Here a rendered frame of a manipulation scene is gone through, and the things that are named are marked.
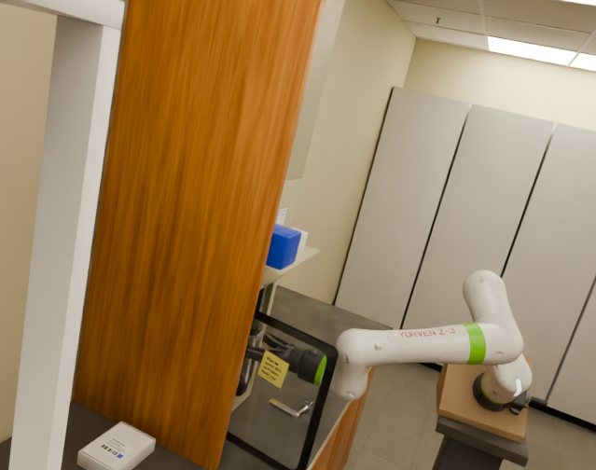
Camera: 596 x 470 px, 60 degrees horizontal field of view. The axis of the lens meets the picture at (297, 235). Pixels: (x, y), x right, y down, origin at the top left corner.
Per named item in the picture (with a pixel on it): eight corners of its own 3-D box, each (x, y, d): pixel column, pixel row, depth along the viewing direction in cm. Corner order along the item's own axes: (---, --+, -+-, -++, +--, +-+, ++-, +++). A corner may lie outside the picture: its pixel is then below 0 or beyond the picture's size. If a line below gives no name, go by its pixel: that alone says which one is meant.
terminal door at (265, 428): (211, 428, 149) (240, 301, 139) (301, 484, 136) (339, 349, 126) (210, 429, 148) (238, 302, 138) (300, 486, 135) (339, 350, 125)
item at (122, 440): (76, 463, 131) (77, 450, 130) (119, 432, 146) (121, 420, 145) (113, 486, 128) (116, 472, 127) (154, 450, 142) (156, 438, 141)
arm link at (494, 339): (503, 327, 159) (522, 311, 148) (516, 368, 152) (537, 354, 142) (447, 330, 156) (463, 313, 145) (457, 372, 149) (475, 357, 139)
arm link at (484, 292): (508, 317, 197) (498, 257, 155) (522, 359, 189) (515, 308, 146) (474, 325, 201) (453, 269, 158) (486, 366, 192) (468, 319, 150)
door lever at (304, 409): (276, 398, 136) (279, 390, 135) (308, 415, 132) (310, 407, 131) (266, 407, 131) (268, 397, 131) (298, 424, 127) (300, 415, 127)
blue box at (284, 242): (246, 258, 137) (254, 226, 134) (262, 251, 146) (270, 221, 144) (280, 270, 134) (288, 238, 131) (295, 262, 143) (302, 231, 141)
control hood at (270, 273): (232, 294, 138) (241, 258, 135) (281, 268, 167) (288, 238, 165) (271, 309, 134) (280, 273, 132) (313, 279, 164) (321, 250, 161)
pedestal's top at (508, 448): (519, 421, 212) (522, 413, 211) (524, 467, 182) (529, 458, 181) (441, 392, 221) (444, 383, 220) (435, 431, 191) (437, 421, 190)
